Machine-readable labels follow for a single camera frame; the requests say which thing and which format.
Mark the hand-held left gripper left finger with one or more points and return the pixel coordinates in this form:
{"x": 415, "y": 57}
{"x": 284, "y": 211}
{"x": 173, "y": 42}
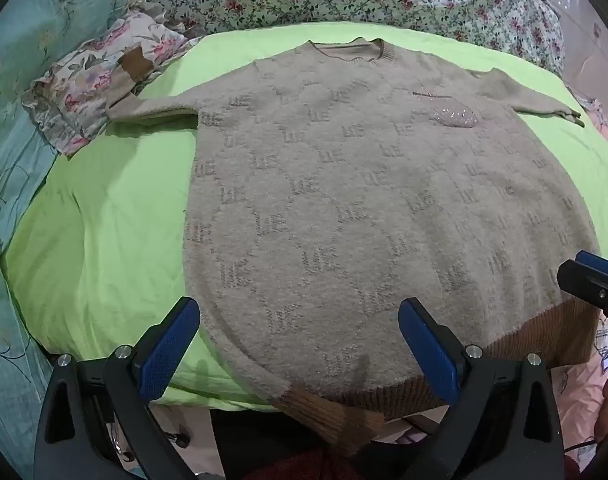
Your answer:
{"x": 171, "y": 347}

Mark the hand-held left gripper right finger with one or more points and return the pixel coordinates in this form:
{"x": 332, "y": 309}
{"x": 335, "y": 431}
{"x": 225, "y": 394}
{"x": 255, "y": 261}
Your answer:
{"x": 431, "y": 355}

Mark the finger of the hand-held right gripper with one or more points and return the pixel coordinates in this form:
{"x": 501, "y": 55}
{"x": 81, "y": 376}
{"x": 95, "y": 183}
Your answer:
{"x": 601, "y": 264}
{"x": 591, "y": 287}

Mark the beige knitted sweater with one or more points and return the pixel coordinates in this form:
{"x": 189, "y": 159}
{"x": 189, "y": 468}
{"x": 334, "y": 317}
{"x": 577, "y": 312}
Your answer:
{"x": 359, "y": 200}

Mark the light green bed sheet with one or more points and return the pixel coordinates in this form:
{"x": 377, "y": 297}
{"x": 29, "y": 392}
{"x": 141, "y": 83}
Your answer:
{"x": 118, "y": 240}

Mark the person's dark red clothing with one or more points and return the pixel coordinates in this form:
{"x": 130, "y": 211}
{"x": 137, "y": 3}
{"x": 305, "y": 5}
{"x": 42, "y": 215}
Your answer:
{"x": 304, "y": 467}

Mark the teal floral quilt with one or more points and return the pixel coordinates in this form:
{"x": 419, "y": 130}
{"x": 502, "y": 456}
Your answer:
{"x": 13, "y": 160}

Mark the ruffled floral pillow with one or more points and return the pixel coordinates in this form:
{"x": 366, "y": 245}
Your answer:
{"x": 83, "y": 80}

